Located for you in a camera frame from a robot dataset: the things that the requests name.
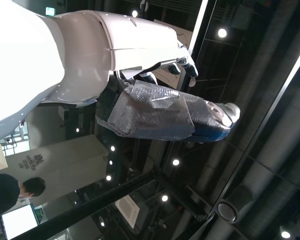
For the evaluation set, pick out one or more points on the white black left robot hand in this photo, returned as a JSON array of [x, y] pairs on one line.
[[77, 50]]

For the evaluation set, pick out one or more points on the white ceiling air conditioner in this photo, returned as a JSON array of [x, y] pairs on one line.
[[127, 211]]

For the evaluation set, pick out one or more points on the round black ceiling speaker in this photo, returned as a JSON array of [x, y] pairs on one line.
[[226, 211]]

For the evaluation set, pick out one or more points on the person with black hair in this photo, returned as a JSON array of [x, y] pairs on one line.
[[0, 195]]

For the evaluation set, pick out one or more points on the lit computer screen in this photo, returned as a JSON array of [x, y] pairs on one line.
[[18, 221]]

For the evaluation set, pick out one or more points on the green exit sign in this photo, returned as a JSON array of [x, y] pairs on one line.
[[50, 11]]

